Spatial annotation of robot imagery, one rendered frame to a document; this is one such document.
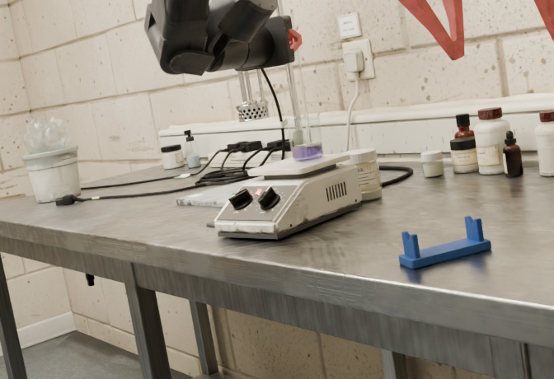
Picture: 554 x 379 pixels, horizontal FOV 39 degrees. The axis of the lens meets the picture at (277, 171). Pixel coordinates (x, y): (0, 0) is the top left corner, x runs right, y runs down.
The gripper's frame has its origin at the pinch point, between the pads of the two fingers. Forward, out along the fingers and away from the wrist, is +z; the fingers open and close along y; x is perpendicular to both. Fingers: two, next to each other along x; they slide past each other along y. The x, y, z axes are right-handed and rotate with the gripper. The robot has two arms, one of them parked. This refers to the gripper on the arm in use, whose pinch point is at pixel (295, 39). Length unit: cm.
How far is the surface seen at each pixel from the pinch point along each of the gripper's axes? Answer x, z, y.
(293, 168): 18.3, -6.9, -1.2
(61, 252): 34, -1, 66
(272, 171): 18.6, -6.7, 3.0
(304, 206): 23.6, -8.6, -3.4
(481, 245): 26.1, -18.0, -33.9
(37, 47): -18, 100, 199
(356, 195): 24.7, 3.3, -4.6
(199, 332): 81, 68, 102
